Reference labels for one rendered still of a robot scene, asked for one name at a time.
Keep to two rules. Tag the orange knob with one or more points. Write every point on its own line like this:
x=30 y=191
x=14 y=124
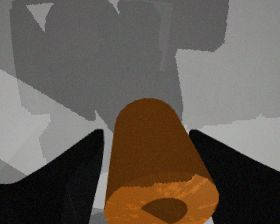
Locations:
x=156 y=175

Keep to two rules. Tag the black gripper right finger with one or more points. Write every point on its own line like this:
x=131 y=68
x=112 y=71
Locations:
x=248 y=192

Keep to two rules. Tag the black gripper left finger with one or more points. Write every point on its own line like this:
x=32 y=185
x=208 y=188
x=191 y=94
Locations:
x=61 y=192

